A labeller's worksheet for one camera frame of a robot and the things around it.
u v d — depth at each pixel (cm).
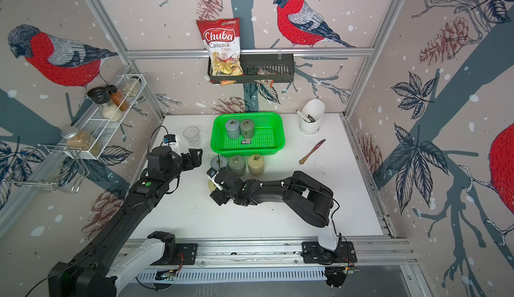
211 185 81
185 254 73
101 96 68
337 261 66
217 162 90
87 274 38
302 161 100
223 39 82
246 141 109
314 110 106
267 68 107
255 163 90
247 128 105
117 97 76
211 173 76
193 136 104
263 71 92
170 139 68
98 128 74
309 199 48
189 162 70
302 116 106
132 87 84
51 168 59
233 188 67
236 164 90
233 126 104
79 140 60
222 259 73
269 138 110
